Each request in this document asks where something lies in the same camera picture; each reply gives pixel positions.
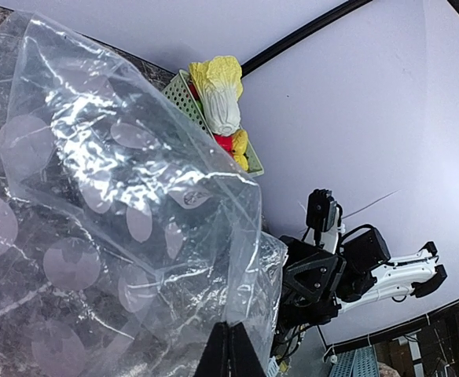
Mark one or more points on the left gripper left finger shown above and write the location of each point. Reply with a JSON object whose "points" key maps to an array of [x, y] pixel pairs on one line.
{"points": [[215, 359]]}

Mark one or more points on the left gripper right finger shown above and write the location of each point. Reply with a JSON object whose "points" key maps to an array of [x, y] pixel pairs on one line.
{"points": [[243, 360]]}

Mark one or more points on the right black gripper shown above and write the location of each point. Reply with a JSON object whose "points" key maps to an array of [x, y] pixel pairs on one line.
{"points": [[310, 278]]}

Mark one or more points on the clear zip top bag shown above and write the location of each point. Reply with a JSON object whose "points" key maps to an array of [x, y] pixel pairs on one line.
{"points": [[126, 233]]}

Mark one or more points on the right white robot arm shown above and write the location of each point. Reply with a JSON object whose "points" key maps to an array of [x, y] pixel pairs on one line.
{"points": [[372, 275]]}

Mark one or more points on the red toy pepper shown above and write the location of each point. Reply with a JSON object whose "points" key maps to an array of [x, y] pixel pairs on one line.
{"points": [[225, 142]]}

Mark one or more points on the toy napa cabbage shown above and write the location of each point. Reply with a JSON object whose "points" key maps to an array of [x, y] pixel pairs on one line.
{"points": [[218, 84]]}

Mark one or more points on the green perforated plastic basket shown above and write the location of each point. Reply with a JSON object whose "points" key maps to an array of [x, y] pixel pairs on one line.
{"points": [[181, 92]]}

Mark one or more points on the white slotted cable duct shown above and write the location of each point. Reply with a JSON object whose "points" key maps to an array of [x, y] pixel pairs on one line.
{"points": [[361, 362]]}

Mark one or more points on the right black frame post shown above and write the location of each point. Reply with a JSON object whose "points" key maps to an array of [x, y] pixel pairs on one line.
{"points": [[300, 34]]}

